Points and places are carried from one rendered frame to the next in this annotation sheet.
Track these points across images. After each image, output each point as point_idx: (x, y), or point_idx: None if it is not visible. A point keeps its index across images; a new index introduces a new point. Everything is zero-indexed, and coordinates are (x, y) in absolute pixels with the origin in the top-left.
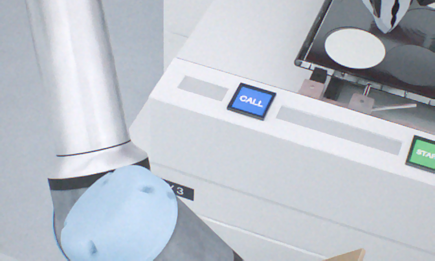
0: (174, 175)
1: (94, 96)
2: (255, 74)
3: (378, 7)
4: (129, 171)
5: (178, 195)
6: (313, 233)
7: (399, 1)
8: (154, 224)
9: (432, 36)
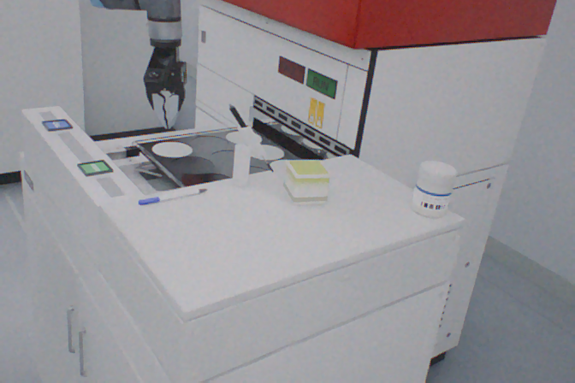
0: (29, 171)
1: None
2: (132, 157)
3: (151, 100)
4: None
5: (31, 187)
6: (56, 222)
7: (168, 103)
8: None
9: (225, 162)
